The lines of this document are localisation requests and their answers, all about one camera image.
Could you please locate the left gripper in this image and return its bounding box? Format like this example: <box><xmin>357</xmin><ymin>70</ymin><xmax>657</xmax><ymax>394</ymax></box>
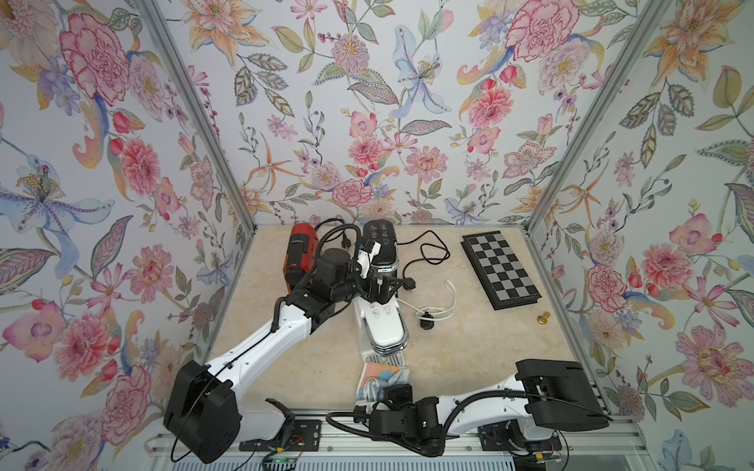
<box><xmin>330</xmin><ymin>267</ymin><xmax>404</xmax><ymax>304</ymax></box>

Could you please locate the blue striped cloth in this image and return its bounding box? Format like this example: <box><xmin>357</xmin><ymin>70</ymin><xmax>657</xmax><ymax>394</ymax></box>
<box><xmin>355</xmin><ymin>362</ymin><xmax>410</xmax><ymax>403</ymax></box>

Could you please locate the white coffee machine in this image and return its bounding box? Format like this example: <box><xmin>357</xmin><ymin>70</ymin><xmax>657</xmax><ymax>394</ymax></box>
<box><xmin>353</xmin><ymin>296</ymin><xmax>410</xmax><ymax>367</ymax></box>

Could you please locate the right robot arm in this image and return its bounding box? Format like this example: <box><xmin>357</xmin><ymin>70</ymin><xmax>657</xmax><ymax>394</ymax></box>
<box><xmin>366</xmin><ymin>359</ymin><xmax>612</xmax><ymax>457</ymax></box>

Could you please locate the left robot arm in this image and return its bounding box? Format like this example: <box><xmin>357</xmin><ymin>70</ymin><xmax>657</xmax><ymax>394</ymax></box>
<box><xmin>164</xmin><ymin>220</ymin><xmax>414</xmax><ymax>464</ymax></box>

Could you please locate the black coffee machine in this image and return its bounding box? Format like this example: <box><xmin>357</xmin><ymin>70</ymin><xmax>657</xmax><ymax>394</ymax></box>
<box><xmin>359</xmin><ymin>219</ymin><xmax>399</xmax><ymax>284</ymax></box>

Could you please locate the red coffee machine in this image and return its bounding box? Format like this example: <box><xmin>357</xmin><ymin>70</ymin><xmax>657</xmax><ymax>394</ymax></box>
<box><xmin>283</xmin><ymin>223</ymin><xmax>319</xmax><ymax>290</ymax></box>

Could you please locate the black white chessboard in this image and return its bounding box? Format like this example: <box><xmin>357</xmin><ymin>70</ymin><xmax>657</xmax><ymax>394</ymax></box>
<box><xmin>461</xmin><ymin>231</ymin><xmax>542</xmax><ymax>310</ymax></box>

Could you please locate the gold chess pawn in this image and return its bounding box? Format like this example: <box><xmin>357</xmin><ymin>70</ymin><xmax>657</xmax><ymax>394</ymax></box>
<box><xmin>537</xmin><ymin>312</ymin><xmax>551</xmax><ymax>325</ymax></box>

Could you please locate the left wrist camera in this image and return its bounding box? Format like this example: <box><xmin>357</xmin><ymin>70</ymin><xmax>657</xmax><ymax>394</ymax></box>
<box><xmin>357</xmin><ymin>239</ymin><xmax>382</xmax><ymax>279</ymax></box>

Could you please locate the red machine black cable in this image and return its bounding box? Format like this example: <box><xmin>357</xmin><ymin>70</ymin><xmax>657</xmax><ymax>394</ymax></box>
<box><xmin>314</xmin><ymin>217</ymin><xmax>353</xmax><ymax>251</ymax></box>

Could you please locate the white power cable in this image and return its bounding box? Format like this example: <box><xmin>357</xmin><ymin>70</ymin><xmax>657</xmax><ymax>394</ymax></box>
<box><xmin>395</xmin><ymin>279</ymin><xmax>459</xmax><ymax>331</ymax></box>

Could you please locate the black power cable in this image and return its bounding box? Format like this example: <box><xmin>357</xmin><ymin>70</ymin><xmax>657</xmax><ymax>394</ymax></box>
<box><xmin>395</xmin><ymin>228</ymin><xmax>452</xmax><ymax>292</ymax></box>

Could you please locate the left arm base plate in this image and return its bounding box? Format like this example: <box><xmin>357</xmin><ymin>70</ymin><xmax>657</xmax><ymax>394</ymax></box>
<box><xmin>239</xmin><ymin>419</ymin><xmax>322</xmax><ymax>453</ymax></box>

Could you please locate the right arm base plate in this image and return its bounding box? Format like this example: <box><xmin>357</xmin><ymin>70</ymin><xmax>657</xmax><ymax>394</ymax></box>
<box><xmin>477</xmin><ymin>421</ymin><xmax>563</xmax><ymax>456</ymax></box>

